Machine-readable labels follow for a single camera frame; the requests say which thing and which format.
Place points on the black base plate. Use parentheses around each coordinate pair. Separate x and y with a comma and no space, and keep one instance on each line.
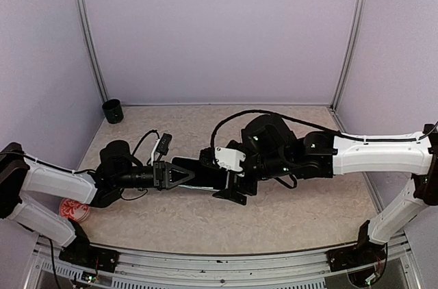
(362,253)
(81,253)

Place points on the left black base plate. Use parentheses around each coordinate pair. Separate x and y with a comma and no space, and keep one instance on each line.
(81,253)

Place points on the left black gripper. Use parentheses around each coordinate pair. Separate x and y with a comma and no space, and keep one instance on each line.
(163,180)

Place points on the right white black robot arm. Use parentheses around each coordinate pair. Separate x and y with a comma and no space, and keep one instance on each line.
(269,149)

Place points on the black smartphone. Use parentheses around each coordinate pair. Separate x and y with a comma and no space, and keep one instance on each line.
(204,176)

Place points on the front aluminium rail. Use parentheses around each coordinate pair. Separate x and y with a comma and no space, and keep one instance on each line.
(135,268)

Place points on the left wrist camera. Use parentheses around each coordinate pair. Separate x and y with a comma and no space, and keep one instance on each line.
(161,147)

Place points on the right aluminium frame post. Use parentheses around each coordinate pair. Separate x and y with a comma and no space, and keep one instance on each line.
(349,54)

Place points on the aluminium frame post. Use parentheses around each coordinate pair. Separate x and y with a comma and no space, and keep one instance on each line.
(349,54)
(91,50)

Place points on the red white round dish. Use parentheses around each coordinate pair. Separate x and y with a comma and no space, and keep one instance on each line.
(74,210)

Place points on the light blue phone case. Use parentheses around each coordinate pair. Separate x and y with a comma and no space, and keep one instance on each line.
(200,188)

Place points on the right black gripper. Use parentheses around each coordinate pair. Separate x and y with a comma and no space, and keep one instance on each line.
(235,184)

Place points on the left aluminium frame post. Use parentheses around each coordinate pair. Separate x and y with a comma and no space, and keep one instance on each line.
(91,50)

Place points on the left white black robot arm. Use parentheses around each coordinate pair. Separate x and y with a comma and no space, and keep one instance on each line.
(99,188)

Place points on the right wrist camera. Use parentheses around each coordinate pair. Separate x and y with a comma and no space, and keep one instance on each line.
(223,158)

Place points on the dark green cup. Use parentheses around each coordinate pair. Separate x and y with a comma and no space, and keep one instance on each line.
(113,111)

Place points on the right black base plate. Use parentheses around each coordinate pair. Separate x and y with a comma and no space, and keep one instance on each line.
(362,253)

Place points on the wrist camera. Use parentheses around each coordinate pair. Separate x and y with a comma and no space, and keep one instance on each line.
(161,147)
(223,158)

